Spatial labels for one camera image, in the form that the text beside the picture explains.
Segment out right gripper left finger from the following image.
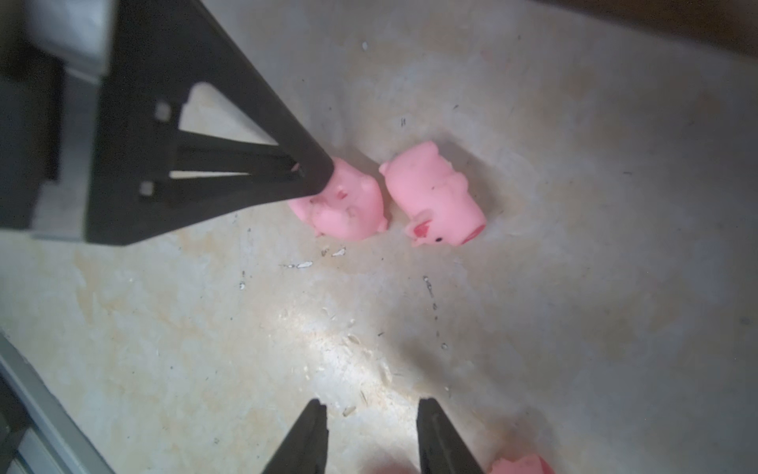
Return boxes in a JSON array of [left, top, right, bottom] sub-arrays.
[[263, 399, 329, 474]]

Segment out two-tier wooden metal shelf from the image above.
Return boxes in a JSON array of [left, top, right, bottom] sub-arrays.
[[551, 0, 757, 58]]

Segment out pink pig toy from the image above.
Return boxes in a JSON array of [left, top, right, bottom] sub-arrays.
[[287, 158, 389, 241], [489, 454, 555, 474], [379, 141, 487, 247]]

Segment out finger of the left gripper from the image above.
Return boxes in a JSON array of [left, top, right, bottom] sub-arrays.
[[85, 1, 335, 246]]

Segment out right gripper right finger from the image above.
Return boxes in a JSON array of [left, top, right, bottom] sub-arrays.
[[417, 398, 484, 474]]

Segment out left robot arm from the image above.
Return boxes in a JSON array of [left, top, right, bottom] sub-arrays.
[[1, 1, 335, 246]]

